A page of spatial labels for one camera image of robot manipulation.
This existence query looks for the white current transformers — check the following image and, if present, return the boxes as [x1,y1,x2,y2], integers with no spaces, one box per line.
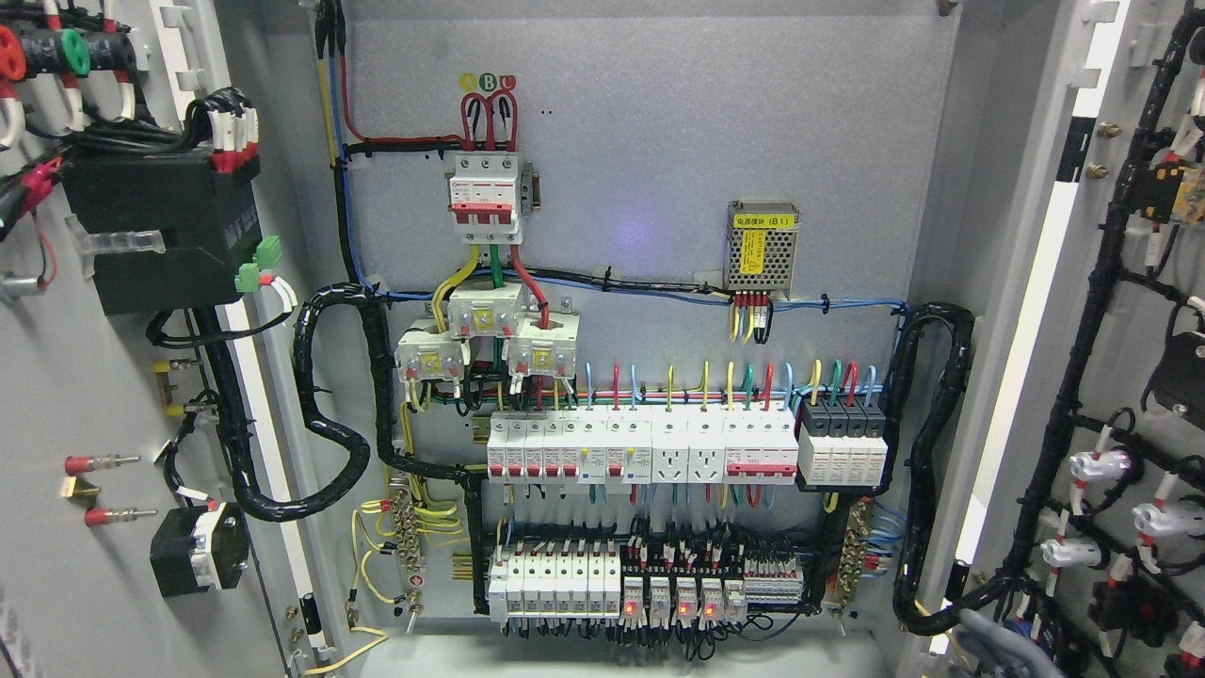
[394,282,578,387]

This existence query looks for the white red main breaker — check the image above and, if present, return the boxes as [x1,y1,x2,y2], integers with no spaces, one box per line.
[448,152,541,246]

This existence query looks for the grey robotic right hand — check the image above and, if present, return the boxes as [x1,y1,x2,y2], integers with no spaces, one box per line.
[953,609,1066,677]

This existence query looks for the white lower breaker row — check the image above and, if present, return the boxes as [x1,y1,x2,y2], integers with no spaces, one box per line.
[487,538,640,627]

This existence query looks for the grey cabinet door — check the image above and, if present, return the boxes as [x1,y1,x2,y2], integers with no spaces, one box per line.
[878,1,1203,677]
[2,1,337,677]

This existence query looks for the white rotary selector switch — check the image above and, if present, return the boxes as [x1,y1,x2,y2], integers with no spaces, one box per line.
[149,503,249,599]

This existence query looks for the relay terminal row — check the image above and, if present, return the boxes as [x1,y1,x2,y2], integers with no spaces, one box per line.
[619,523,809,632]

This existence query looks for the black left cable loom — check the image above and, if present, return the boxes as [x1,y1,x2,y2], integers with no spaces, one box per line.
[193,282,486,524]

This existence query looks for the black right cable loom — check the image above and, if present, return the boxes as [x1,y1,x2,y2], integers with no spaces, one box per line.
[884,301,1018,637]

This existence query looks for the yellow terminal connector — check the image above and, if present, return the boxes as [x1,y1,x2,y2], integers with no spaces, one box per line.
[152,359,201,419]

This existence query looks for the white socket breaker row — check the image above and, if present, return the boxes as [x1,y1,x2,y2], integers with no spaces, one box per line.
[486,403,799,493]

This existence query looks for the metal mesh power supply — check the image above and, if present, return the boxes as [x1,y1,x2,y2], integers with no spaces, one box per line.
[724,201,800,295]

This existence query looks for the black cable loom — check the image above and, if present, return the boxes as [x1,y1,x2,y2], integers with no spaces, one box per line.
[884,301,1018,637]
[193,282,486,524]

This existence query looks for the black white surge protector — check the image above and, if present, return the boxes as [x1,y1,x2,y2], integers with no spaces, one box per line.
[797,400,888,496]

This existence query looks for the black digital power meter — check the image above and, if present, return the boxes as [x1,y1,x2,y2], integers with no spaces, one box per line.
[63,149,261,316]

